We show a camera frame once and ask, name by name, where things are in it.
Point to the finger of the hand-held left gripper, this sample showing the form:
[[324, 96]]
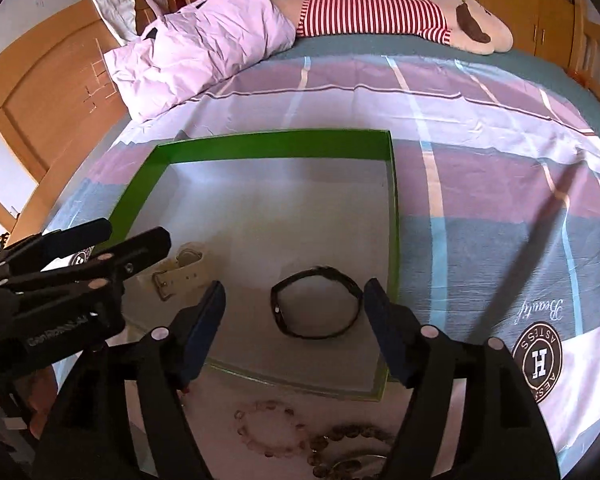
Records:
[[87, 232], [145, 245]]

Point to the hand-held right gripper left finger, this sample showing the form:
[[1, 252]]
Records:
[[205, 332]]

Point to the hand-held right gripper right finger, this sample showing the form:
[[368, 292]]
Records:
[[385, 335]]

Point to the white wrist watch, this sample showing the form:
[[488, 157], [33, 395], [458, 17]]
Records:
[[172, 280]]

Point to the green cardboard box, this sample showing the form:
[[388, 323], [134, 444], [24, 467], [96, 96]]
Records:
[[280, 145]]

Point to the wooden headboard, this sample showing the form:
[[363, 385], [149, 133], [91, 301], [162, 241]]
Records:
[[45, 110]]

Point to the plaid bed sheet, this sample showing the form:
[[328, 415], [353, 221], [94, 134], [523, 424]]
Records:
[[480, 185]]

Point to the pink crumpled quilt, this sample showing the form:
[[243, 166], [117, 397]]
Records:
[[205, 35]]

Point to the white cloth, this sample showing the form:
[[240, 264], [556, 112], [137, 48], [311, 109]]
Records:
[[115, 10]]

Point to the plush toy with striped shirt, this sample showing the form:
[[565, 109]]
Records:
[[370, 15]]

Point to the wooden bed rail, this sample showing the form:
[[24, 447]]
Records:
[[597, 50]]

